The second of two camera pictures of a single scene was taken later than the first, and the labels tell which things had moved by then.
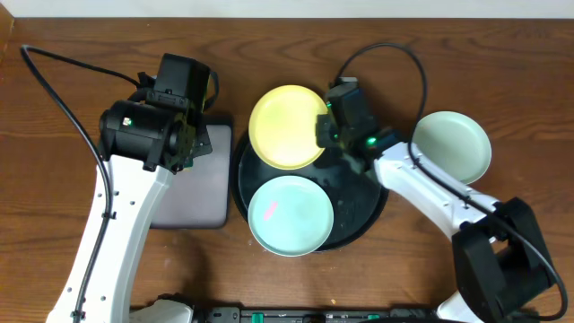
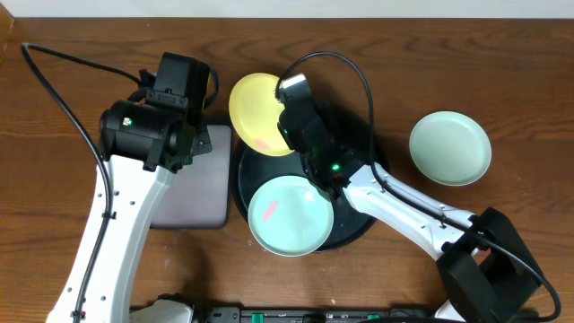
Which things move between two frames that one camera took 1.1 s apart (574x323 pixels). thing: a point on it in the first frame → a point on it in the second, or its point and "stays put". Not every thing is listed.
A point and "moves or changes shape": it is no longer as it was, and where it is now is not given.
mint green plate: x=456 y=143 stays put
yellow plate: x=282 y=126 moves or changes shape
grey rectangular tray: x=197 y=197 stays put
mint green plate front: x=291 y=215 stays put
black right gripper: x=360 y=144 → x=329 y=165
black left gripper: x=205 y=144 stays put
